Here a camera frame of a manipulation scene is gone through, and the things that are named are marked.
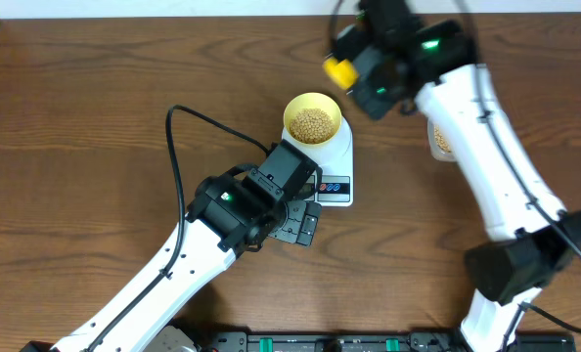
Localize soybeans in container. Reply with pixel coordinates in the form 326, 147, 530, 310
433, 125, 451, 154

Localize white digital kitchen scale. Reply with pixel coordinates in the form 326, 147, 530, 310
282, 118, 354, 207

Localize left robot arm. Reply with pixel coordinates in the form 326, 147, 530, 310
22, 220, 238, 352

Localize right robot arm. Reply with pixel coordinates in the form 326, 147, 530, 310
325, 1, 581, 351

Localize yellow plastic scoop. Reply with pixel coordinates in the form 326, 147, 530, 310
323, 57, 360, 90

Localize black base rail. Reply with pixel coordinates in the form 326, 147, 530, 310
196, 332, 576, 352

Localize yellow plastic bowl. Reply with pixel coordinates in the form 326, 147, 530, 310
284, 92, 342, 146

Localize clear plastic container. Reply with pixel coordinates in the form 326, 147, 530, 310
427, 120, 456, 162

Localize soybeans in bowl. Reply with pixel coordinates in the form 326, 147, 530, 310
288, 109, 335, 144

